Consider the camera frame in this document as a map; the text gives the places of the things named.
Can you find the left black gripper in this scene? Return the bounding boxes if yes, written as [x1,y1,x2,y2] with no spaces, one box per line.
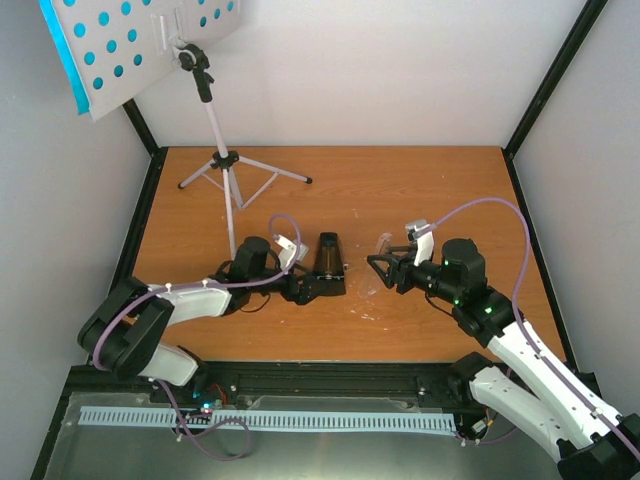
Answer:
[250,261,330,306]

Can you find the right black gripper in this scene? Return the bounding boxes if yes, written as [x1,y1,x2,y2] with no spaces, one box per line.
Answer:
[368,245,461,305]

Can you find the clear plastic metronome cover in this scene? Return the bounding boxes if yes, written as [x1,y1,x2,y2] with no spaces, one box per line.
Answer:
[358,232,393,299]

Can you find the black metronome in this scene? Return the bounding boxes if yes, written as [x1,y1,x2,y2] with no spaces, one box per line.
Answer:
[312,232,346,297]

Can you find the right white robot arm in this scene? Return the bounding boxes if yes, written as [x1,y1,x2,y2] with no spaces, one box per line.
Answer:
[367,238,639,479]

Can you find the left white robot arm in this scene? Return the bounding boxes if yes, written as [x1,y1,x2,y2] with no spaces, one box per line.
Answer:
[77,235,312,403]

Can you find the white tripod music stand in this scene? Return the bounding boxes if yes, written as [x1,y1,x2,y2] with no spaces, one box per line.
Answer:
[39,0,312,250]

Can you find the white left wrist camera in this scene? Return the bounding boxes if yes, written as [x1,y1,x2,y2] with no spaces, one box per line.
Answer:
[274,234,309,272]

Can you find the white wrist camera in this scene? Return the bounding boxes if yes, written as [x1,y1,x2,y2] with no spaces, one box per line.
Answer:
[274,234,309,272]
[405,219,434,267]

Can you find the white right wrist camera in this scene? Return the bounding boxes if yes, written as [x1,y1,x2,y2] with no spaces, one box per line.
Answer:
[405,219,434,267]

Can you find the black front frame rail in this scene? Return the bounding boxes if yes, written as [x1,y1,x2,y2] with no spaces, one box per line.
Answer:
[64,359,599,416]

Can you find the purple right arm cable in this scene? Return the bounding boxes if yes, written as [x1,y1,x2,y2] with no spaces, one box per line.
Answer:
[429,197,640,464]

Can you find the black aluminium frame post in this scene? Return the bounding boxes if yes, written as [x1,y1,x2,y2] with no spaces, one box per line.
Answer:
[122,99,163,157]

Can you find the light blue cable duct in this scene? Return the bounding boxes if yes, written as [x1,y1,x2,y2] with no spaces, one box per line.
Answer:
[77,406,456,436]

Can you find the black right frame post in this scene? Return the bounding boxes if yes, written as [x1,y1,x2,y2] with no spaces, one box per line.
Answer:
[503,0,611,156]

